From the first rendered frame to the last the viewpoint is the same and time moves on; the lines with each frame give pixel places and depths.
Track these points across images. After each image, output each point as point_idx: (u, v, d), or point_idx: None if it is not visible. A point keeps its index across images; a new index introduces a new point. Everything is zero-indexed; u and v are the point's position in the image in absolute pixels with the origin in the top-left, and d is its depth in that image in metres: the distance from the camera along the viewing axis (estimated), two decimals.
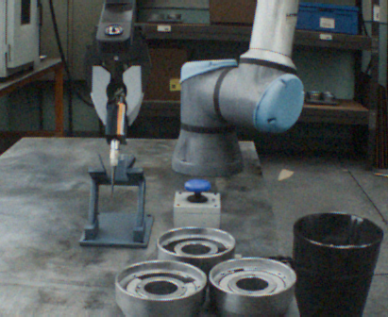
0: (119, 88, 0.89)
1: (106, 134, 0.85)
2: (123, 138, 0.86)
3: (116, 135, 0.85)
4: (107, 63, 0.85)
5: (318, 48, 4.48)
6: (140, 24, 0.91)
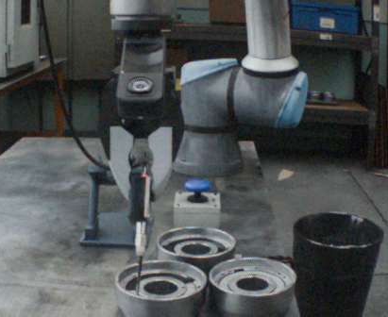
0: (144, 152, 0.71)
1: (130, 216, 0.67)
2: (148, 219, 0.68)
3: (143, 217, 0.67)
4: (128, 123, 0.67)
5: (318, 48, 4.48)
6: (168, 66, 0.73)
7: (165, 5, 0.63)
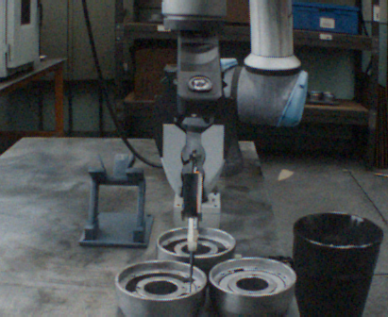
0: (195, 149, 0.72)
1: (183, 212, 0.68)
2: (200, 215, 0.69)
3: (196, 213, 0.68)
4: (181, 121, 0.68)
5: (318, 48, 4.48)
6: None
7: (218, 6, 0.64)
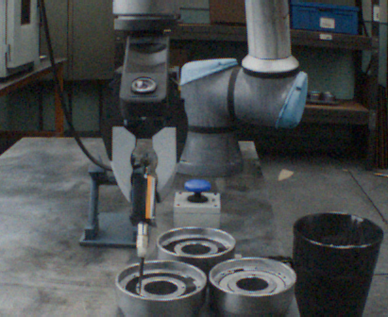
0: (146, 153, 0.70)
1: (131, 217, 0.66)
2: (153, 221, 0.67)
3: (144, 219, 0.67)
4: (131, 124, 0.67)
5: (318, 48, 4.48)
6: (171, 66, 0.72)
7: (169, 4, 0.63)
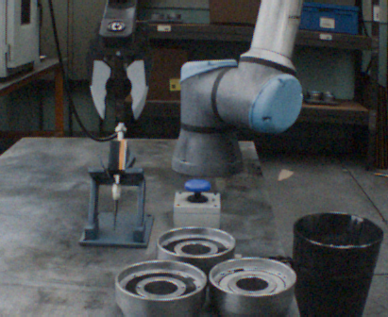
0: (121, 123, 0.94)
1: (109, 169, 0.90)
2: (126, 173, 0.91)
3: (118, 170, 0.90)
4: (109, 58, 0.88)
5: (318, 48, 4.48)
6: None
7: None
